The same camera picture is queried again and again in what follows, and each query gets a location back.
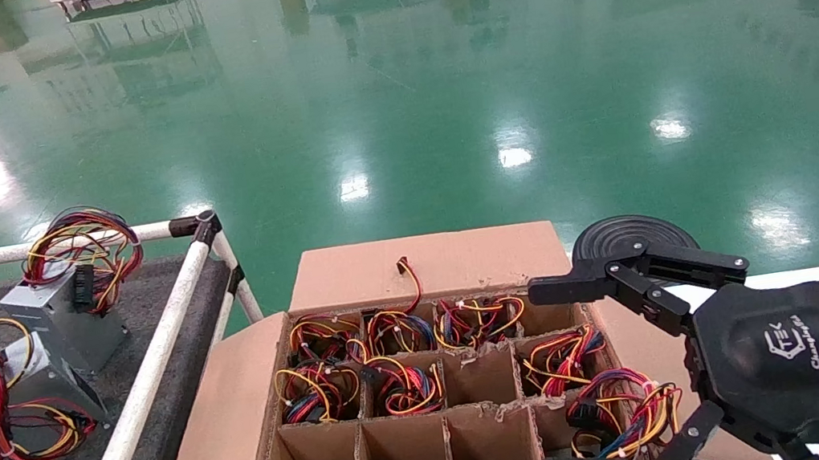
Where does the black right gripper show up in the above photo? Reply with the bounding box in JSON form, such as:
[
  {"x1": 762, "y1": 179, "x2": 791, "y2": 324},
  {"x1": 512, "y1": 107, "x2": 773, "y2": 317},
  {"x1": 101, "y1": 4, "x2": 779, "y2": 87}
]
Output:
[{"x1": 509, "y1": 212, "x2": 819, "y2": 460}]

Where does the cardboard box with dividers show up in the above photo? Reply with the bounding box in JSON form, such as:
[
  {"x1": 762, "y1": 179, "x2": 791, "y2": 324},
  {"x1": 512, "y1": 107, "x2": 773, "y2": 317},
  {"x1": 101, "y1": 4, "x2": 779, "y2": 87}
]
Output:
[{"x1": 112, "y1": 187, "x2": 773, "y2": 460}]

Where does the black round stool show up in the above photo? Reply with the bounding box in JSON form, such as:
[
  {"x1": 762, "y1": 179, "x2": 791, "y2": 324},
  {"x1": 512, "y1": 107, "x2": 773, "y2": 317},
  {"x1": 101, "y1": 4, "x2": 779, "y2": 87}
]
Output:
[{"x1": 567, "y1": 203, "x2": 707, "y2": 295}]

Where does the white tube cart frame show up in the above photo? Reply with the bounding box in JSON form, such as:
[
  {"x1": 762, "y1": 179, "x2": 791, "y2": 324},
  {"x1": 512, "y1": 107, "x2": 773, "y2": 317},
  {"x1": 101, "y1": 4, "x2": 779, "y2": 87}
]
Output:
[{"x1": 0, "y1": 204, "x2": 287, "y2": 460}]

